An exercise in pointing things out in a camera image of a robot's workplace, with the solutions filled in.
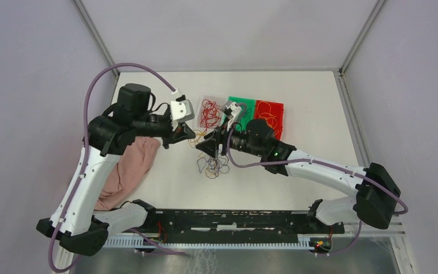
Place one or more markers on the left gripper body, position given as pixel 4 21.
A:
pixel 167 140

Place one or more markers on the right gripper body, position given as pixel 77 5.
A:
pixel 222 133

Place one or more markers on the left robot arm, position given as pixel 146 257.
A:
pixel 76 224

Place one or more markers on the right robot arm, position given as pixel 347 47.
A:
pixel 370 193

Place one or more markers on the clear plastic tray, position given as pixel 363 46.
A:
pixel 210 113

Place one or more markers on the green plastic tray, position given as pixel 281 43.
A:
pixel 248 114

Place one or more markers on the red plastic tray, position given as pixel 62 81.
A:
pixel 272 113

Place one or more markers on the pink cloth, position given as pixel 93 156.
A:
pixel 128 173

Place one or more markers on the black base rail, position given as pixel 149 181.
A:
pixel 207 226

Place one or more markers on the white cable duct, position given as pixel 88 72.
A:
pixel 136 241

